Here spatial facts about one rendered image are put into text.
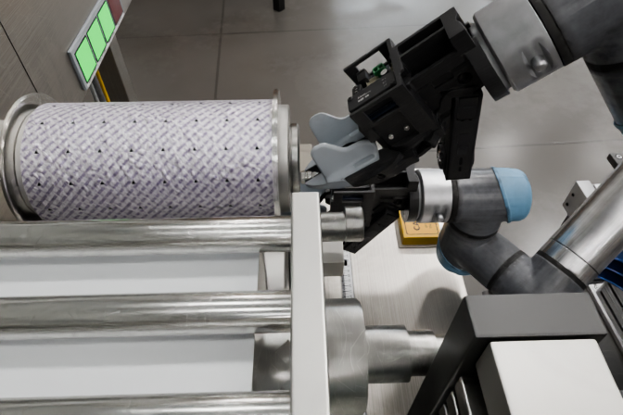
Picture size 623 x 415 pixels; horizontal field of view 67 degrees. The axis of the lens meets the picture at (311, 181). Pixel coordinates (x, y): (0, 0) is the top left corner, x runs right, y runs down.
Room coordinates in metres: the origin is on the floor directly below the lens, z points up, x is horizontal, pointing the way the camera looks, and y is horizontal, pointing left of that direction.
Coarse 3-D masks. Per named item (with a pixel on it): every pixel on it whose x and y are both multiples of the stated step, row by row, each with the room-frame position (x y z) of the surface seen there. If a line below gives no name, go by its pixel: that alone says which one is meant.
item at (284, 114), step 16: (288, 112) 0.38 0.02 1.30; (288, 128) 0.36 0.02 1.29; (16, 144) 0.33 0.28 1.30; (288, 144) 0.34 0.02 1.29; (16, 160) 0.31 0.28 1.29; (288, 160) 0.32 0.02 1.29; (16, 176) 0.30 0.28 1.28; (288, 176) 0.31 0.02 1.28; (288, 192) 0.30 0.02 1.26; (32, 208) 0.30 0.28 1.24; (288, 208) 0.31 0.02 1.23
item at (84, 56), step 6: (84, 42) 0.67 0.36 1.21; (84, 48) 0.66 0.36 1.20; (78, 54) 0.63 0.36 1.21; (84, 54) 0.65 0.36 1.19; (90, 54) 0.67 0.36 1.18; (84, 60) 0.64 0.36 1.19; (90, 60) 0.66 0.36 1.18; (84, 66) 0.64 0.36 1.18; (90, 66) 0.65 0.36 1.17; (84, 72) 0.63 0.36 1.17; (90, 72) 0.65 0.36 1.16
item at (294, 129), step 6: (294, 126) 0.37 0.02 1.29; (294, 132) 0.36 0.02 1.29; (294, 138) 0.35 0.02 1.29; (294, 144) 0.35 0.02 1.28; (294, 150) 0.34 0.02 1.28; (294, 156) 0.33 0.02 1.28; (294, 162) 0.33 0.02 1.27; (294, 168) 0.33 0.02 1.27; (294, 174) 0.32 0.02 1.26; (294, 180) 0.32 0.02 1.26; (294, 186) 0.32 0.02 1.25; (294, 192) 0.33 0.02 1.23
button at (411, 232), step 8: (400, 216) 0.54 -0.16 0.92; (400, 224) 0.52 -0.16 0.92; (408, 224) 0.52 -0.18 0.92; (416, 224) 0.52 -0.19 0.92; (424, 224) 0.52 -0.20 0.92; (432, 224) 0.52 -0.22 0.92; (400, 232) 0.51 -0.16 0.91; (408, 232) 0.50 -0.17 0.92; (416, 232) 0.50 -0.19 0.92; (424, 232) 0.50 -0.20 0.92; (432, 232) 0.50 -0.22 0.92; (408, 240) 0.49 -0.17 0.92; (416, 240) 0.49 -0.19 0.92; (424, 240) 0.49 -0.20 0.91; (432, 240) 0.49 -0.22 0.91
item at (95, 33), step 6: (96, 24) 0.73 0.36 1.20; (90, 30) 0.70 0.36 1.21; (96, 30) 0.72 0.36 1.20; (90, 36) 0.69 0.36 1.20; (96, 36) 0.71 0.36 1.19; (102, 36) 0.73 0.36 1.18; (96, 42) 0.71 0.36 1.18; (102, 42) 0.73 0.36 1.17; (96, 48) 0.70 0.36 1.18; (102, 48) 0.72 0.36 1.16; (96, 54) 0.69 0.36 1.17
